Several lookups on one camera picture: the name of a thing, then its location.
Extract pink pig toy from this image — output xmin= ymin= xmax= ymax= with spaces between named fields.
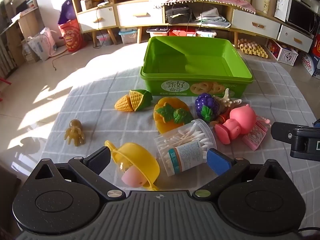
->
xmin=214 ymin=104 xmax=257 ymax=145

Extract amber octopus toy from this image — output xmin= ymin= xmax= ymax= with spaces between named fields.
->
xmin=65 ymin=119 xmax=86 ymax=147

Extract red printed bag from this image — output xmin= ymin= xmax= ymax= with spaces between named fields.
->
xmin=59 ymin=20 xmax=87 ymax=53

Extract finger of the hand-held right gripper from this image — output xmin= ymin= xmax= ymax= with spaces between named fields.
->
xmin=271 ymin=122 xmax=300 ymax=144

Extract white plastic bag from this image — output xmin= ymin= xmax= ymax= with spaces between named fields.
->
xmin=27 ymin=27 xmax=57 ymax=62

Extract wooden bookshelf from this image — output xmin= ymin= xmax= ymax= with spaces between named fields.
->
xmin=0 ymin=0 xmax=40 ymax=43

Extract toy corn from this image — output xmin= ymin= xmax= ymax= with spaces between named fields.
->
xmin=114 ymin=89 xmax=153 ymax=112

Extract green plastic box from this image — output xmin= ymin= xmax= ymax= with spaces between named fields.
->
xmin=140 ymin=36 xmax=254 ymax=98

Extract red orange gift box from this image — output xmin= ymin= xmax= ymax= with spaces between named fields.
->
xmin=310 ymin=34 xmax=320 ymax=55

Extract small pink packet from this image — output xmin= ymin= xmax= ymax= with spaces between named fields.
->
xmin=242 ymin=115 xmax=272 ymax=151

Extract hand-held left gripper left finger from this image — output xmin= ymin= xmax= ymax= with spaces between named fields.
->
xmin=35 ymin=147 xmax=127 ymax=203

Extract clear storage box blue lid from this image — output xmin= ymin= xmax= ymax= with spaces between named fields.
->
xmin=119 ymin=27 xmax=140 ymax=45
xmin=196 ymin=30 xmax=217 ymax=38

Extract black microwave oven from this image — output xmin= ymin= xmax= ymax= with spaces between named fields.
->
xmin=286 ymin=0 xmax=320 ymax=37

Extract grey checked tablecloth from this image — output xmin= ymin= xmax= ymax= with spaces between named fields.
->
xmin=49 ymin=52 xmax=320 ymax=205

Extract clear cotton swab jar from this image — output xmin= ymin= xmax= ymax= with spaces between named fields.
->
xmin=153 ymin=119 xmax=217 ymax=177

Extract yellow egg tray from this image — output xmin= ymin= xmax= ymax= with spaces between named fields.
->
xmin=237 ymin=38 xmax=268 ymax=58

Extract small red toy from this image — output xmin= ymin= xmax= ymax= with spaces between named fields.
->
xmin=210 ymin=111 xmax=230 ymax=128

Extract white carton red print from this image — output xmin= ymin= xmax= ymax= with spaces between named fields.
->
xmin=300 ymin=52 xmax=320 ymax=77

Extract yellow plastic bowl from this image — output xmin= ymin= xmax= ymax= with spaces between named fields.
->
xmin=104 ymin=140 xmax=160 ymax=192

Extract black bag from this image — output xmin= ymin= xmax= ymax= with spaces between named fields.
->
xmin=165 ymin=6 xmax=192 ymax=25

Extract orange toy pumpkin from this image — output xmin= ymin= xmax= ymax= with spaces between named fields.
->
xmin=153 ymin=97 xmax=194 ymax=134

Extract stack of folded cloths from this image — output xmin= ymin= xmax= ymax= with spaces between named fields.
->
xmin=195 ymin=6 xmax=232 ymax=28

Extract purple cloth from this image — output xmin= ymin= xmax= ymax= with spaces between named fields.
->
xmin=58 ymin=0 xmax=78 ymax=25

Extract white printed cardboard box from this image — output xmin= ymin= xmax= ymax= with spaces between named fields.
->
xmin=267 ymin=40 xmax=299 ymax=67

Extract beige starfish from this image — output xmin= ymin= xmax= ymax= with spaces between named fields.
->
xmin=212 ymin=88 xmax=242 ymax=115

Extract white cabinet drawer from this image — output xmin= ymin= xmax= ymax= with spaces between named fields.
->
xmin=77 ymin=6 xmax=117 ymax=32
xmin=117 ymin=3 xmax=164 ymax=27
xmin=277 ymin=25 xmax=314 ymax=53
xmin=231 ymin=9 xmax=282 ymax=39

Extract purple toy grapes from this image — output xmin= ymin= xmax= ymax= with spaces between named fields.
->
xmin=195 ymin=93 xmax=220 ymax=123

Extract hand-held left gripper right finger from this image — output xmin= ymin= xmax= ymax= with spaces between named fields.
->
xmin=192 ymin=149 xmax=284 ymax=202

